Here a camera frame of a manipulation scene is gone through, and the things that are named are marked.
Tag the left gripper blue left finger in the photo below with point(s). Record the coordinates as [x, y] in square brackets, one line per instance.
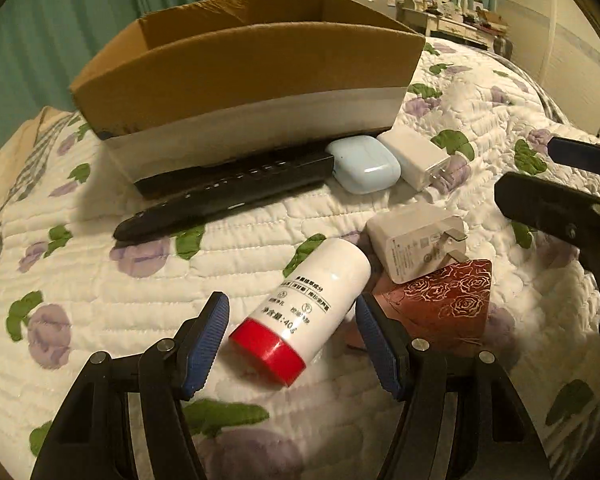
[201, 344]

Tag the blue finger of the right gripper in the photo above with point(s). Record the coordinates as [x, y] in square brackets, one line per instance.
[576, 154]
[565, 213]

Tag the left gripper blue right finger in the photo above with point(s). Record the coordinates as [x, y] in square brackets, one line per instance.
[383, 344]

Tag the red rose pattern wallet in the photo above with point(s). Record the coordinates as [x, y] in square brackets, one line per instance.
[447, 307]

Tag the white bottle red cap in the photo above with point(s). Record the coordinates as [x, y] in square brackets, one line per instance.
[287, 330]

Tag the white plug charger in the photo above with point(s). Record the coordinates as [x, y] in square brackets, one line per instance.
[414, 240]

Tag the black remote control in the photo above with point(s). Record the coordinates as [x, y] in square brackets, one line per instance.
[242, 185]

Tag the white charger adapter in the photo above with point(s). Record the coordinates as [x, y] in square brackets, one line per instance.
[421, 161]

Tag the light blue earbuds case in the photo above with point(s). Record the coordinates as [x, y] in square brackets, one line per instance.
[363, 165]

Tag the white floral quilt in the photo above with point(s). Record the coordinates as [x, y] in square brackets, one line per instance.
[67, 291]

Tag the white dressing table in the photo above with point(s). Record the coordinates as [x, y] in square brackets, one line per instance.
[434, 26]

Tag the brown cardboard box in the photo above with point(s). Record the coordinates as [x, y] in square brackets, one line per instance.
[215, 80]

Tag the grey checked bed sheet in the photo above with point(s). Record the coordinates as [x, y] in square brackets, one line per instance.
[35, 166]

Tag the beige pillow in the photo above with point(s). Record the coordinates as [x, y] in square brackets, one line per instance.
[14, 154]

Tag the teal window curtain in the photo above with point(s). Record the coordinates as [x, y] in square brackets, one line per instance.
[45, 43]

